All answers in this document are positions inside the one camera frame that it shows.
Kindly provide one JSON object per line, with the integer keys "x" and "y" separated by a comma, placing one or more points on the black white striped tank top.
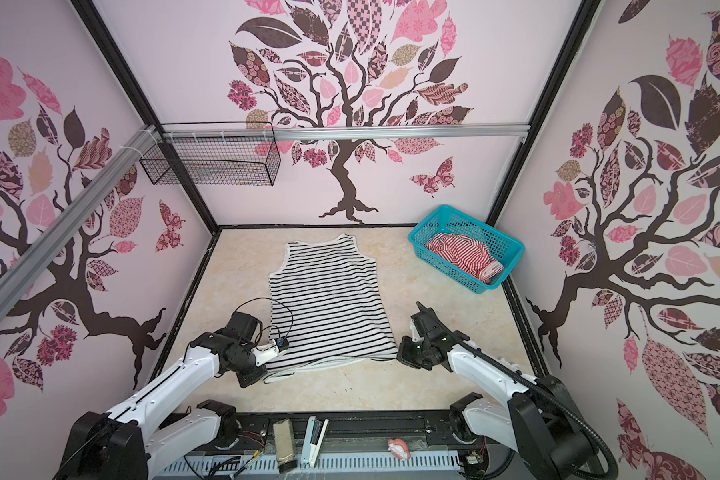
{"x": 326, "y": 302}

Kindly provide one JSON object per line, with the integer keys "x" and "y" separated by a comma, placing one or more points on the red white striped tank top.
{"x": 467, "y": 254}

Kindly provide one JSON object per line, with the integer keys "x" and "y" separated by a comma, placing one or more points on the aluminium rail left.
{"x": 43, "y": 251}

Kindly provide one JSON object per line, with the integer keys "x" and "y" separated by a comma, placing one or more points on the teal plastic basket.
{"x": 446, "y": 219}

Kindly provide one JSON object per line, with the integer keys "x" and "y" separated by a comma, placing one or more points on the black wire basket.
{"x": 233, "y": 153}

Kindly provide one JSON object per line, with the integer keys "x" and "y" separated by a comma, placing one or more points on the aluminium rail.
{"x": 348, "y": 132}
{"x": 43, "y": 251}

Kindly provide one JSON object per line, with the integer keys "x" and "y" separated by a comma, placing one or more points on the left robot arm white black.
{"x": 132, "y": 440}

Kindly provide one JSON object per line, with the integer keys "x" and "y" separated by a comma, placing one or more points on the aluminium rail back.
{"x": 348, "y": 132}

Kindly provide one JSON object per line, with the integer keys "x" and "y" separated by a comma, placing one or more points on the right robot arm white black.
{"x": 534, "y": 417}

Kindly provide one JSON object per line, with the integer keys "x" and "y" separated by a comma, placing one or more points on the white stapler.
{"x": 314, "y": 435}

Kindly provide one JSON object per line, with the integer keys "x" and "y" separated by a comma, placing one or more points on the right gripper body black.
{"x": 415, "y": 352}

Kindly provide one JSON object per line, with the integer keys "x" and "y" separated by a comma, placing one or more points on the red white teeth toy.
{"x": 399, "y": 449}

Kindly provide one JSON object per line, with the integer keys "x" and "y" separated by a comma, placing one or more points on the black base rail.
{"x": 432, "y": 426}

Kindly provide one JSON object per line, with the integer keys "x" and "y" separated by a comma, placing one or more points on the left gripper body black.
{"x": 246, "y": 370}

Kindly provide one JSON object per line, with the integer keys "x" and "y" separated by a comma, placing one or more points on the silver rectangular block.
{"x": 284, "y": 446}

